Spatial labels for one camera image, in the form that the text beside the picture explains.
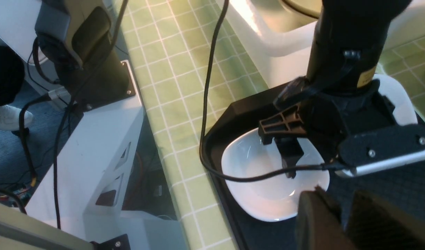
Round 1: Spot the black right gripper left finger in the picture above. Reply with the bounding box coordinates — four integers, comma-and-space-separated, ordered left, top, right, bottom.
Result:
296, 187, 357, 250

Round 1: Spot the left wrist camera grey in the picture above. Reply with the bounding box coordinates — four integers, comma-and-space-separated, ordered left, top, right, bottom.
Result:
336, 124, 425, 178

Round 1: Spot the large white plastic tub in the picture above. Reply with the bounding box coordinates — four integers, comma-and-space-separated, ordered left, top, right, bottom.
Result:
226, 0, 425, 88

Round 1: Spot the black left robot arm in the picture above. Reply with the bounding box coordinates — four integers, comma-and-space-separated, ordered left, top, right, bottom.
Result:
258, 0, 412, 169

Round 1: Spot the black left camera cable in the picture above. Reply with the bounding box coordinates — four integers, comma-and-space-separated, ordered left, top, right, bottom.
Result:
199, 0, 348, 183

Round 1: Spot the tan bowl in tub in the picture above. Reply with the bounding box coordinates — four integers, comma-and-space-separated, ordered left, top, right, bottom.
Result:
281, 0, 322, 19

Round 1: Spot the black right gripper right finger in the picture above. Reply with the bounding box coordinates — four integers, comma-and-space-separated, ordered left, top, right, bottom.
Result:
345, 191, 425, 250

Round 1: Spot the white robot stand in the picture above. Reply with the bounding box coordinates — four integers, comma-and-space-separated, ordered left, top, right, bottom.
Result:
0, 0, 185, 250

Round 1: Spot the white shoe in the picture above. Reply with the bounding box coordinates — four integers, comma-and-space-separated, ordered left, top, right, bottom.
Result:
0, 105, 22, 131

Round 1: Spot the white square dish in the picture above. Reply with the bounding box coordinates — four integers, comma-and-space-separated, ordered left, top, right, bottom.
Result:
221, 129, 330, 223
373, 73, 418, 126

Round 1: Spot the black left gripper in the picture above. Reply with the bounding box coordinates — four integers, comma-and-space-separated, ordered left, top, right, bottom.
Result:
258, 80, 397, 169

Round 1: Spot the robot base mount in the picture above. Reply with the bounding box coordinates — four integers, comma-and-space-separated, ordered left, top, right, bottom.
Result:
33, 0, 135, 111

